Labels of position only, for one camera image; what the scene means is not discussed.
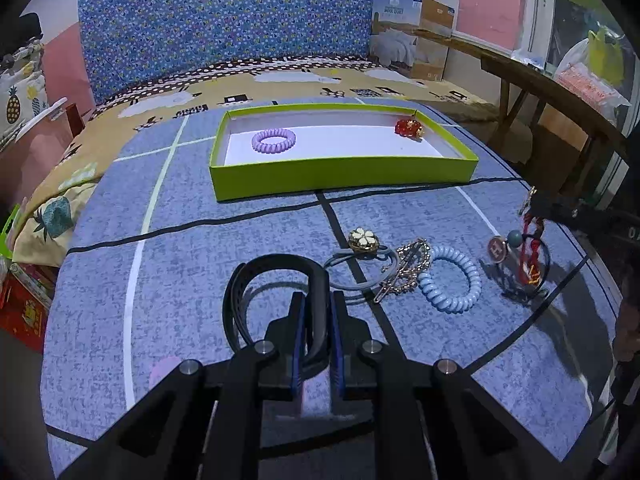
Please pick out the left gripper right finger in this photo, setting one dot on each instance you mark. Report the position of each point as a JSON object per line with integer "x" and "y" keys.
{"x": 354, "y": 353}

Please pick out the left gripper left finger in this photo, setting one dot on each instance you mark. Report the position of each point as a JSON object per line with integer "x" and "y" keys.
{"x": 281, "y": 354}

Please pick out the black wrist band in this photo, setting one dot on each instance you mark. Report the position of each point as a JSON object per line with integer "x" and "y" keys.
{"x": 257, "y": 293}

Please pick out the red knotted cord charm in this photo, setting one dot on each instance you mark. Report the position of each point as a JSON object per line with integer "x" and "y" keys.
{"x": 529, "y": 272}

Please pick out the gold chain hair clip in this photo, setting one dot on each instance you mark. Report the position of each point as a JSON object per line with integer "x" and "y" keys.
{"x": 414, "y": 258}

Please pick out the grey tie with gold flower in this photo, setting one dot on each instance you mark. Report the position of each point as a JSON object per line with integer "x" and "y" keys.
{"x": 364, "y": 245}

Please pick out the black tie with teal bead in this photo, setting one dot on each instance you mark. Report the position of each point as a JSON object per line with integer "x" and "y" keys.
{"x": 503, "y": 253}

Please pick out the person right hand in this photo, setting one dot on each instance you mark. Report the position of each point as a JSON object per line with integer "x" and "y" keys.
{"x": 626, "y": 340}

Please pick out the blue patterned bed mat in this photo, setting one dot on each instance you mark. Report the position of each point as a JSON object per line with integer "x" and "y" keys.
{"x": 139, "y": 382}

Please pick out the pink snack package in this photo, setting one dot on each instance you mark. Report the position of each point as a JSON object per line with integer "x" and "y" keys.
{"x": 593, "y": 90}

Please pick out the wooden side table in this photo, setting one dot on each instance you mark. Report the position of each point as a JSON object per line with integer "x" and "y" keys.
{"x": 554, "y": 139}

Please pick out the yellow green plastic bag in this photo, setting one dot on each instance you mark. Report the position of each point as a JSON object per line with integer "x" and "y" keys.
{"x": 605, "y": 56}

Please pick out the green shallow tray box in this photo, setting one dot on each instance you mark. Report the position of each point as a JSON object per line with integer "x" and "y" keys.
{"x": 304, "y": 147}

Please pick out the red gift box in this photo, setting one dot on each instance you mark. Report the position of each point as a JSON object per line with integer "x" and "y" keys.
{"x": 27, "y": 292}

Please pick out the beige cartoon bed sheet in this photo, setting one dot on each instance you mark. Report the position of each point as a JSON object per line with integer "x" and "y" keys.
{"x": 44, "y": 226}

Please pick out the cardboard bedding box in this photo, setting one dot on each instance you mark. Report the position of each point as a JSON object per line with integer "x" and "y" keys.
{"x": 412, "y": 35}

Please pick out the pink storage bin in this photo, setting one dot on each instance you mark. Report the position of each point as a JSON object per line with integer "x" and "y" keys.
{"x": 31, "y": 155}

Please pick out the blue floral headboard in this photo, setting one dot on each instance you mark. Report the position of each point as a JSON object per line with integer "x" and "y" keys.
{"x": 129, "y": 42}

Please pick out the pineapple print storage bag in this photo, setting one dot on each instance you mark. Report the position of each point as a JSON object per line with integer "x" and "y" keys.
{"x": 23, "y": 89}

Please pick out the black bag on top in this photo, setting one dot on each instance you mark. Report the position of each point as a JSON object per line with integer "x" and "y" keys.
{"x": 19, "y": 32}

